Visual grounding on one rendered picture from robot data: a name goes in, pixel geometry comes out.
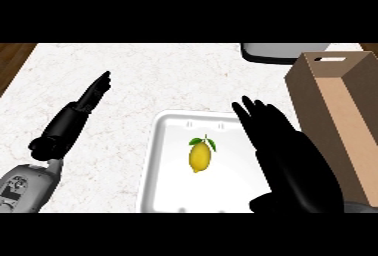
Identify yellow lemon with leaves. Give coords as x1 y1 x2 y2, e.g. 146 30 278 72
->
188 134 219 174

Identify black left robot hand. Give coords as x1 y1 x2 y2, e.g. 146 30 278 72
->
27 70 112 161

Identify brown cardboard box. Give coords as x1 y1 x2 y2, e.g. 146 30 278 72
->
284 50 378 208

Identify white tray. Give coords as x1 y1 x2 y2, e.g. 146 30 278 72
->
136 110 273 214

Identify grey appliance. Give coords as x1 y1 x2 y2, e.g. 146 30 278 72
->
239 43 332 66

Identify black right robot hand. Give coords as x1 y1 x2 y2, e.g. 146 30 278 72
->
231 95 346 214

